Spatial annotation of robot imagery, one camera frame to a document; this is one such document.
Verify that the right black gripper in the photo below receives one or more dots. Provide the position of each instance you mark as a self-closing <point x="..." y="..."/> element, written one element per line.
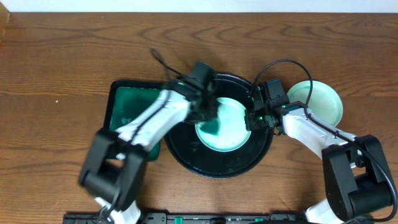
<point x="250" y="124"/>

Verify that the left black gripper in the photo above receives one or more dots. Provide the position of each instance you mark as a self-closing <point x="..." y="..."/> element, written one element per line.
<point x="208" y="111"/>

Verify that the green sponge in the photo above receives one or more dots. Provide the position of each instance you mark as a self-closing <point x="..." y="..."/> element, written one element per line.
<point x="211" y="127"/>

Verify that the mint green plate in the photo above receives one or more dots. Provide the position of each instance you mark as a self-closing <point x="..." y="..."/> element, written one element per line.
<point x="232" y="134"/>
<point x="324" y="101"/>

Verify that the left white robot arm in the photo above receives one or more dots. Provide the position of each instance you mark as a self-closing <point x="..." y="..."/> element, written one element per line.
<point x="115" y="165"/>

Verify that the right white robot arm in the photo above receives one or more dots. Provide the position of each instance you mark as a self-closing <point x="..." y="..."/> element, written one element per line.
<point x="356" y="174"/>

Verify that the round black tray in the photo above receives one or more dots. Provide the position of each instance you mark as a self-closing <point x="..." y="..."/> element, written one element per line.
<point x="187" y="148"/>

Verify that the black rectangular sponge tray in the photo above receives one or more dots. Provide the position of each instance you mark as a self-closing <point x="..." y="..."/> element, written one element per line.
<point x="127" y="100"/>

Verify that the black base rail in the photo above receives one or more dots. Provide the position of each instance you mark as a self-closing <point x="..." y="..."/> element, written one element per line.
<point x="163" y="218"/>

